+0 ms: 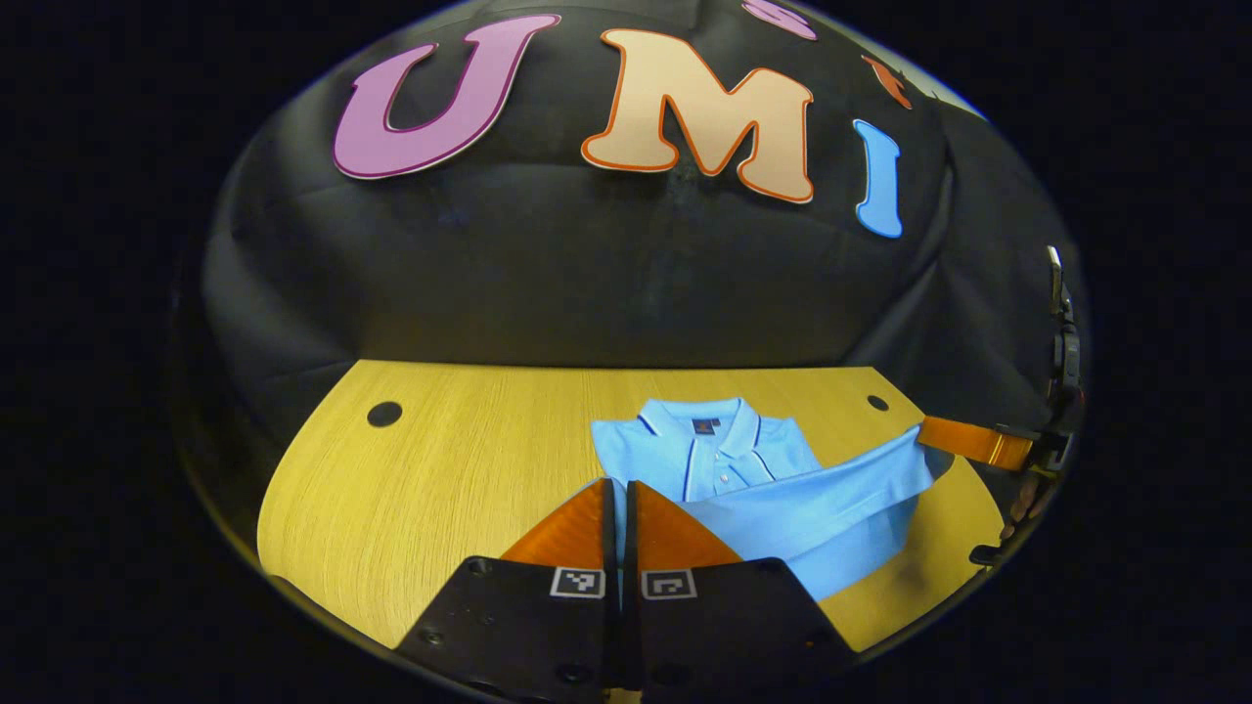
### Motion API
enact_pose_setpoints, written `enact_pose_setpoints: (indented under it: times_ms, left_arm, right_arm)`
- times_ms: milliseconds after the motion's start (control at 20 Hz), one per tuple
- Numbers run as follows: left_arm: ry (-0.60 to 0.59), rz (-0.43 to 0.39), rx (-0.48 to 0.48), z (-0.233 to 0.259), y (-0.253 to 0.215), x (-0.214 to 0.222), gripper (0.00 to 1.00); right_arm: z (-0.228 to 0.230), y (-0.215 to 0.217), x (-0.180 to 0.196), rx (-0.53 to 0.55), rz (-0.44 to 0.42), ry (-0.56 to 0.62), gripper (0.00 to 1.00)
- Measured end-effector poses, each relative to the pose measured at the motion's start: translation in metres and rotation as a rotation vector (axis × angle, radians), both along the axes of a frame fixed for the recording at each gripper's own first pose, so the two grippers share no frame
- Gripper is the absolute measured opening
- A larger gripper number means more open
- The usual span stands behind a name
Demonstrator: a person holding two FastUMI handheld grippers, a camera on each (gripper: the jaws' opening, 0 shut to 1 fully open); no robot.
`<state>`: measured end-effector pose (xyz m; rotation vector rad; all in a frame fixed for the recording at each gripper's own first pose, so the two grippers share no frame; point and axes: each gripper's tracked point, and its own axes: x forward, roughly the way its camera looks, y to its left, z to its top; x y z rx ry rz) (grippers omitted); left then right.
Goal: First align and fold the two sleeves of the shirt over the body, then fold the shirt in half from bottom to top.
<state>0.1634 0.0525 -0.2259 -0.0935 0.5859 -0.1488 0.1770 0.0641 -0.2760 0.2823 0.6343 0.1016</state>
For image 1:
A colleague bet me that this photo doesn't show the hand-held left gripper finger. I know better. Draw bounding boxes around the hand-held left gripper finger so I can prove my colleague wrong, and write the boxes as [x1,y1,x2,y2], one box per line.
[394,477,623,700]
[624,479,857,690]

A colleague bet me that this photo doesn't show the light blue T-shirt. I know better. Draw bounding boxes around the light blue T-shirt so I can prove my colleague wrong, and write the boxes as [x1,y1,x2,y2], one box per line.
[590,396,955,602]

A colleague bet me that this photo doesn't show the black backdrop cloth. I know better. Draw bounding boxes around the black backdrop cloth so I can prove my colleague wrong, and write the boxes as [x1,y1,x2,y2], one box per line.
[176,0,1087,509]

